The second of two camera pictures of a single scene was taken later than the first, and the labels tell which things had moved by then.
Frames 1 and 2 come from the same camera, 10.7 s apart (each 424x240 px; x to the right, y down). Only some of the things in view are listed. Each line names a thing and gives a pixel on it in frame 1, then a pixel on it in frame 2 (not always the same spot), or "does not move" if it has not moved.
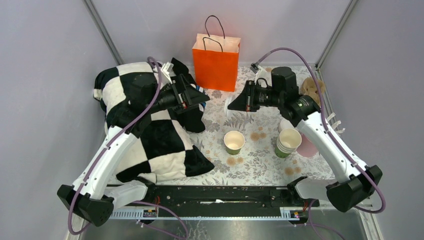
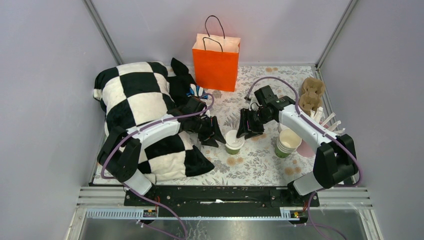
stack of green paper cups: (288, 141) does not move
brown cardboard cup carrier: (309, 88) does not move
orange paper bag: (215, 58) does not move
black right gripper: (246, 101) → (245, 115)
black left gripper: (188, 97) → (213, 129)
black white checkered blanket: (162, 149) does not move
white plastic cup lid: (231, 112) → (232, 142)
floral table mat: (264, 147) does not move
